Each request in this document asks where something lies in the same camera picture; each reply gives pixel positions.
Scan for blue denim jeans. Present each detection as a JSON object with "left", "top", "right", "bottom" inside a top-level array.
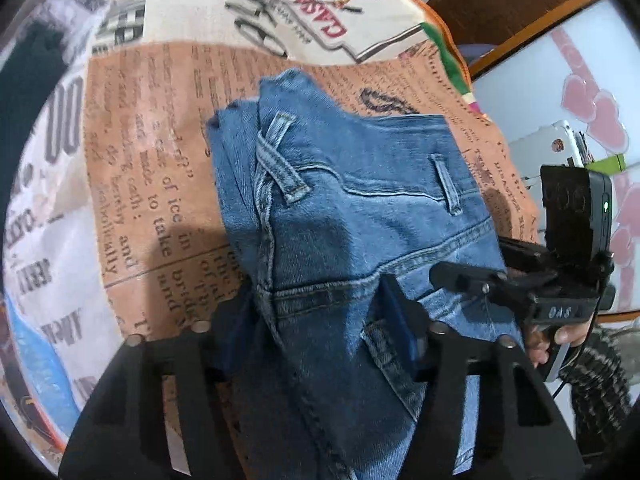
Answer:
[{"left": 207, "top": 70, "right": 520, "bottom": 479}]

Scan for person right hand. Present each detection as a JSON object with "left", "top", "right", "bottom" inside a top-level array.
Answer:
[{"left": 521, "top": 322, "right": 590, "bottom": 367}]

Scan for striped knit sleeve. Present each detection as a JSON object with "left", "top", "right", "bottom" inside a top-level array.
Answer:
[{"left": 561, "top": 326, "right": 639, "bottom": 457}]

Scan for white suitcase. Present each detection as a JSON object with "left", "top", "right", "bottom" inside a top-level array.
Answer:
[{"left": 509, "top": 120, "right": 593, "bottom": 231}]

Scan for newspaper print bed blanket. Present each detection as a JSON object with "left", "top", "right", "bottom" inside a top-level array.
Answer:
[{"left": 1, "top": 0, "right": 540, "bottom": 470}]

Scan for brown wooden door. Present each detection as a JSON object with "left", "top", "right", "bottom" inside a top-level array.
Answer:
[{"left": 428, "top": 0, "right": 599, "bottom": 79}]

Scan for dark navy folded garment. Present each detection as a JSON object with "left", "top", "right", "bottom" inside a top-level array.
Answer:
[{"left": 0, "top": 22, "right": 68, "bottom": 201}]

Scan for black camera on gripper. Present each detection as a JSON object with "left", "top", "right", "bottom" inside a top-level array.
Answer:
[{"left": 540, "top": 165, "right": 613, "bottom": 266}]

